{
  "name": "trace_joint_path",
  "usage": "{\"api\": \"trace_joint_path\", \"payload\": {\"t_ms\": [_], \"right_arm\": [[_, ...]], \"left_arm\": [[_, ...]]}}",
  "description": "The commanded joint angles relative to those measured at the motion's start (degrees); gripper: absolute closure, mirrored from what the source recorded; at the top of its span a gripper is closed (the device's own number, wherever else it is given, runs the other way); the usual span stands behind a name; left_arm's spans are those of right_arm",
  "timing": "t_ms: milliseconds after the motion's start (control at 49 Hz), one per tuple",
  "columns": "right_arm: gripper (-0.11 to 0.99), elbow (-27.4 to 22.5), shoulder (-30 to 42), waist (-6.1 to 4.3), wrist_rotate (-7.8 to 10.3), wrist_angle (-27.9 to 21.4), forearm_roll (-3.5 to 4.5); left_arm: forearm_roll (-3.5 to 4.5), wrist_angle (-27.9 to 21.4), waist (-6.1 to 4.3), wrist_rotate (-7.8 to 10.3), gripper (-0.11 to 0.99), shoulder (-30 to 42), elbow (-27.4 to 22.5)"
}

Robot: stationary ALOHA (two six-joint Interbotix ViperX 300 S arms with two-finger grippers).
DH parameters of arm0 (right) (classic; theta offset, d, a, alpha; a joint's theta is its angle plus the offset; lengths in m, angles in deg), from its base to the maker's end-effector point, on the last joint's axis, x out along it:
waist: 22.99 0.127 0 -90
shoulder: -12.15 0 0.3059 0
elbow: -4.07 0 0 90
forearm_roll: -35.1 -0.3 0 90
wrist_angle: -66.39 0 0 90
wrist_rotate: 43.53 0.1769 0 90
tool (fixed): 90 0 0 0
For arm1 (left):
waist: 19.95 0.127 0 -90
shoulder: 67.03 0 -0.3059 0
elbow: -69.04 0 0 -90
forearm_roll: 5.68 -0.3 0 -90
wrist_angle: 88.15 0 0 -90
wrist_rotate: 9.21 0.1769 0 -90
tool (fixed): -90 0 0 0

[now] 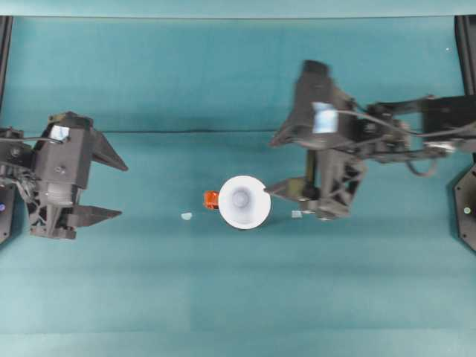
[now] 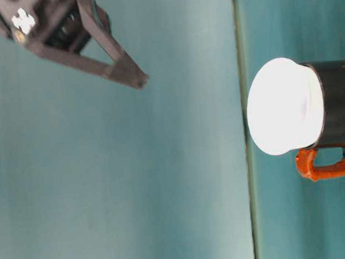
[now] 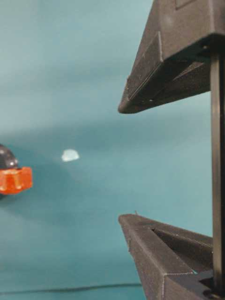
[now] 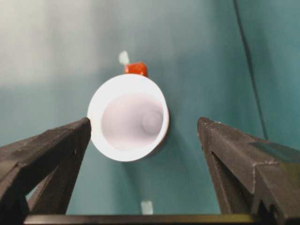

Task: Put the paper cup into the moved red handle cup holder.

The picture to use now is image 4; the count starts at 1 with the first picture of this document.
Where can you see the small white scrap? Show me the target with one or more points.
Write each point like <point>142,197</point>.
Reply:
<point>147,207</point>
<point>123,57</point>

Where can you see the blue-green table cloth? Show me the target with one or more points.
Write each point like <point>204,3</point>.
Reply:
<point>199,82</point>

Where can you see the white paper cup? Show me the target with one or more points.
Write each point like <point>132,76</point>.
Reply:
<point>126,112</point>

